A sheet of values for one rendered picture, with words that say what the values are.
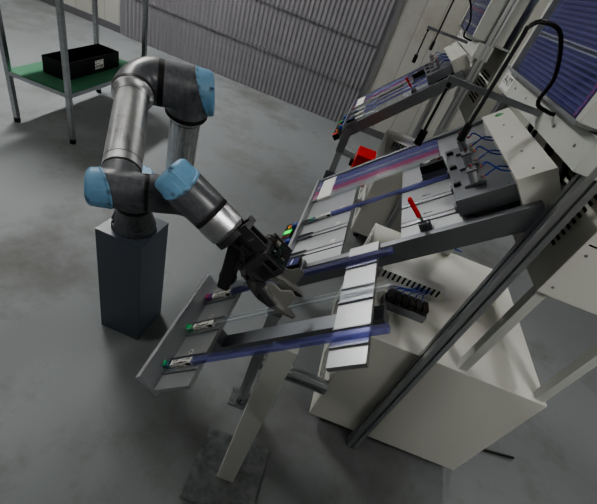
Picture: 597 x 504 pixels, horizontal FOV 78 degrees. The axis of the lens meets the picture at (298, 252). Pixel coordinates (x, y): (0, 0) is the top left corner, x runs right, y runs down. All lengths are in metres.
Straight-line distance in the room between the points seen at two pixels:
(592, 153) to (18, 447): 1.78
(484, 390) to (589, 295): 0.47
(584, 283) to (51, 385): 1.76
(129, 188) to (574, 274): 1.03
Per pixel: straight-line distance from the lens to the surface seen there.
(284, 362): 0.88
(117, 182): 0.77
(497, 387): 1.43
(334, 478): 1.69
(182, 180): 0.67
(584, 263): 1.12
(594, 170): 0.95
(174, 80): 1.05
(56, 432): 1.66
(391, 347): 1.28
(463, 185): 1.06
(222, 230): 0.67
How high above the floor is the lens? 1.49
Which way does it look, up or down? 38 degrees down
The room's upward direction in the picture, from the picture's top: 21 degrees clockwise
